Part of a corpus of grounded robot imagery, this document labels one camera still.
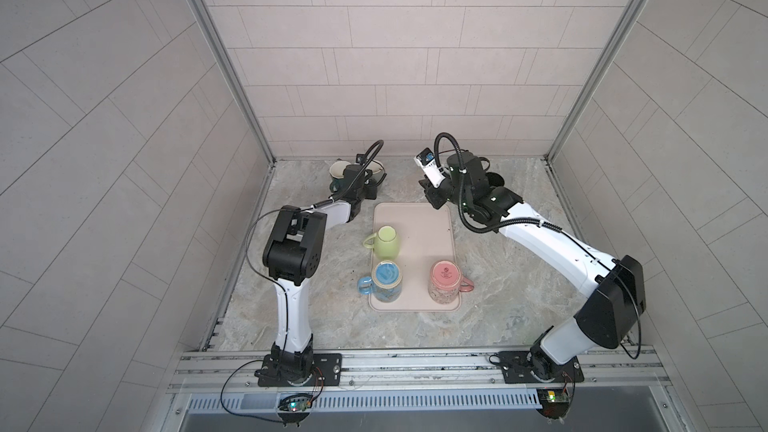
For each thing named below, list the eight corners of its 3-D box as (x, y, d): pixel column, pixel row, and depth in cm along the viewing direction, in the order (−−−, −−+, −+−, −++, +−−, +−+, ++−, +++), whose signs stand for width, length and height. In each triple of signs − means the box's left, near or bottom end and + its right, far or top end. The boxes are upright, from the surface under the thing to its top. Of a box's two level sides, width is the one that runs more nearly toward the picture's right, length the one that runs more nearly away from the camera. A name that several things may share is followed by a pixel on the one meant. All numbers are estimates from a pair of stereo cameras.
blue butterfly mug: (360, 302, 82) (356, 289, 74) (362, 275, 87) (359, 260, 79) (401, 302, 82) (402, 289, 74) (401, 275, 87) (402, 260, 79)
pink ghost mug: (429, 304, 83) (433, 289, 74) (427, 277, 88) (431, 260, 79) (468, 304, 83) (477, 290, 74) (464, 277, 88) (472, 260, 79)
